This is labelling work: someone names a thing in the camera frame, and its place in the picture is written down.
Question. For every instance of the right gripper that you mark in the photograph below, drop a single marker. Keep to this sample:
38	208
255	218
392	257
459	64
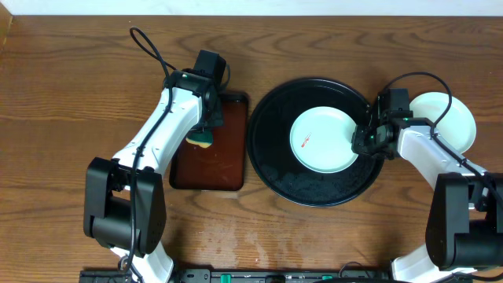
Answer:
358	142

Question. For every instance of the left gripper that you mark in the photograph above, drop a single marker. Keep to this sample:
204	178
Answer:
214	116

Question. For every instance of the green scouring sponge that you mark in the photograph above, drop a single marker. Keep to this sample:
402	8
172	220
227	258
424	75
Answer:
202	139

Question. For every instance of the light green plate front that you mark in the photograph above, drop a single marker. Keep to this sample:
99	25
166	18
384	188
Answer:
321	139

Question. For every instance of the light green plate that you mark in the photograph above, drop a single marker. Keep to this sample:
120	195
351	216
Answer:
321	139
457	127

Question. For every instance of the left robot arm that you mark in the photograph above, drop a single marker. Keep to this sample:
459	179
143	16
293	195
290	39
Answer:
124	208

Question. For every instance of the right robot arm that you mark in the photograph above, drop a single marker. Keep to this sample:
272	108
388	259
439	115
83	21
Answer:
464	229

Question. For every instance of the rectangular black brown tray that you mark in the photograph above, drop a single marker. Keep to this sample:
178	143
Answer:
221	165

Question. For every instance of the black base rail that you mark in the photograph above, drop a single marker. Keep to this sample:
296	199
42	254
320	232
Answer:
232	276

